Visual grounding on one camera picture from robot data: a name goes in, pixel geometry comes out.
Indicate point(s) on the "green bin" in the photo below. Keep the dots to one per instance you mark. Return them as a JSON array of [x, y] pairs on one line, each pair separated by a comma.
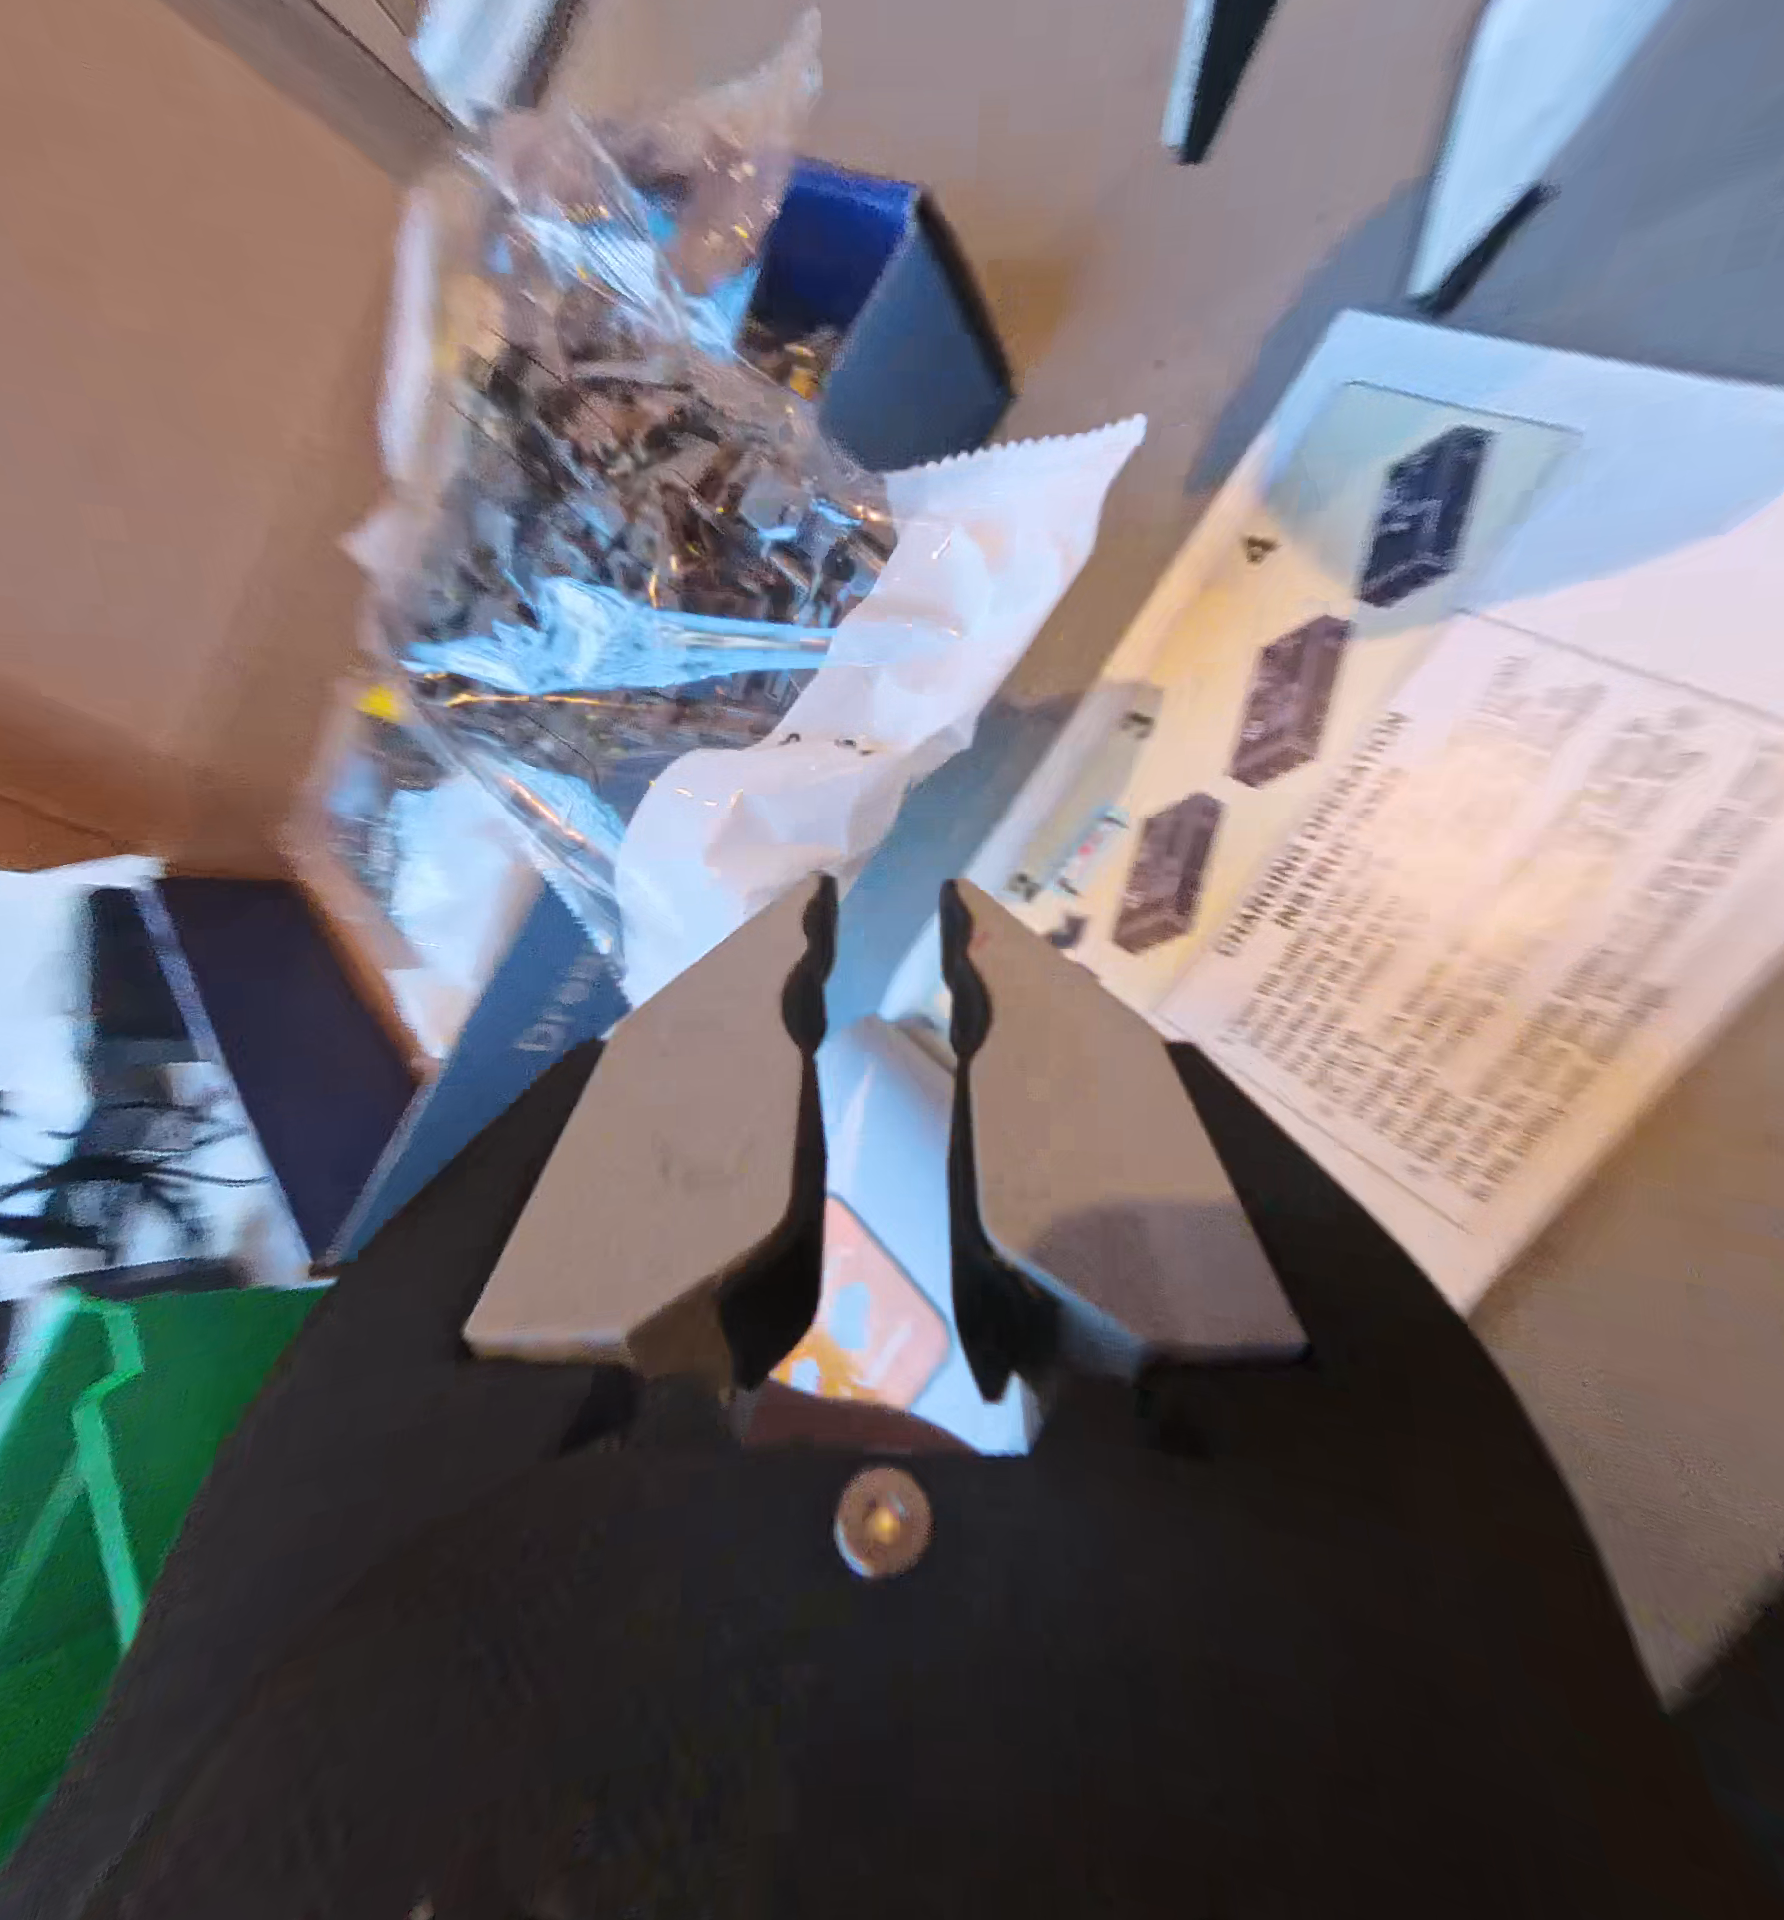
[[22, 1650]]

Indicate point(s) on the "blue cardboard kit box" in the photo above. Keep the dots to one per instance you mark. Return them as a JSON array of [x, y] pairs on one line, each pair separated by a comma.
[[112, 451]]

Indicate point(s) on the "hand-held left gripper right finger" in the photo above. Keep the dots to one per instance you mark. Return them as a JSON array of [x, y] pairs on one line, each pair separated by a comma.
[[1116, 1185]]

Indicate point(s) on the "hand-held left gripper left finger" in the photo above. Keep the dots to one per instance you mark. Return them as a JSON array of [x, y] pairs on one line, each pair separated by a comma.
[[638, 1185]]

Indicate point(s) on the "clear bag of yellow parts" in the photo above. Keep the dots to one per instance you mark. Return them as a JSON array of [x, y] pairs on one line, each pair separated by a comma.
[[606, 496]]

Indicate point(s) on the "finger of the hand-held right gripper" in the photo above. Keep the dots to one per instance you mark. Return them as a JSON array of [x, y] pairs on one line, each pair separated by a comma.
[[1220, 60], [1551, 105]]

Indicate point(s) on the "white charging instruction sheet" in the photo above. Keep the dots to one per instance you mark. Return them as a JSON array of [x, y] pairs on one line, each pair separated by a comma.
[[1507, 901]]

